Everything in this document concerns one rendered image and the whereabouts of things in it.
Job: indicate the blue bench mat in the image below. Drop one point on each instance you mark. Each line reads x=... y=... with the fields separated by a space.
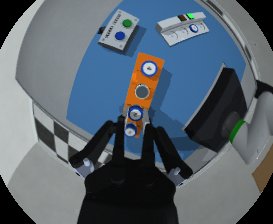
x=102 y=81

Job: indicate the orange tube rack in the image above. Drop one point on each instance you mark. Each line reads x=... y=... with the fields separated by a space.
x=139 y=78

